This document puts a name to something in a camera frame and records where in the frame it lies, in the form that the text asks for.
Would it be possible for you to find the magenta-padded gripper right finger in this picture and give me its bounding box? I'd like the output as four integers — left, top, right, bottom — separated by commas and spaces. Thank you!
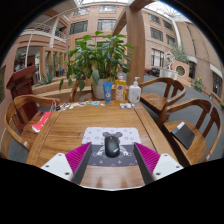
133, 142, 184, 185

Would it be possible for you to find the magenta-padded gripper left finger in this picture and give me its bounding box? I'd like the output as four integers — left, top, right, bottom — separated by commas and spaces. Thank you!
40, 142, 93, 185

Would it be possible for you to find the black computer mouse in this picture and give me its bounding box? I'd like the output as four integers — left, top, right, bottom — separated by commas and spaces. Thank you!
104, 135, 121, 159

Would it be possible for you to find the grey white printed mouse pad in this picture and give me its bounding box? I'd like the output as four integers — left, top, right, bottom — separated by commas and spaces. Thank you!
81, 126, 143, 168

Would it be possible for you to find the black notebook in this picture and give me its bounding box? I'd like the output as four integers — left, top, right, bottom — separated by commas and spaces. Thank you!
171, 121, 196, 150

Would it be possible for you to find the wooden armchair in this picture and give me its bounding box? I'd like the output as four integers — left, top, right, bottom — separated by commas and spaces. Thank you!
69, 79, 94, 103
159, 98, 223, 167
139, 77, 187, 124
0, 94, 62, 159

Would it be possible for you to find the small white plastic packet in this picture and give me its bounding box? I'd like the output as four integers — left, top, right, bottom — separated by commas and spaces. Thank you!
119, 102, 133, 110

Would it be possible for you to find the white pump bottle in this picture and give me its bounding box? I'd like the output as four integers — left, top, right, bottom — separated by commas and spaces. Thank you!
128, 76, 142, 104

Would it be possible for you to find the blue tube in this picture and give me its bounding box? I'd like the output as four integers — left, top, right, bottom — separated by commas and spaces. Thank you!
102, 81, 114, 105

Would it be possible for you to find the yellow liquid bottle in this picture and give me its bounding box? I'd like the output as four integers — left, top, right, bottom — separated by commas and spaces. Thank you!
114, 73, 128, 103

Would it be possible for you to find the dark red wooden lectern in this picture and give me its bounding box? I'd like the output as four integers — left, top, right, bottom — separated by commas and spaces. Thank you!
5, 65, 39, 123

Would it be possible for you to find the green plant in white pot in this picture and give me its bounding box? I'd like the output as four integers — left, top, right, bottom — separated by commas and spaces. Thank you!
59, 30, 135, 100

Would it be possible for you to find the grey statue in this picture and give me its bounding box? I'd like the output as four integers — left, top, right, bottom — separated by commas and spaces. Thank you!
14, 49, 28, 71

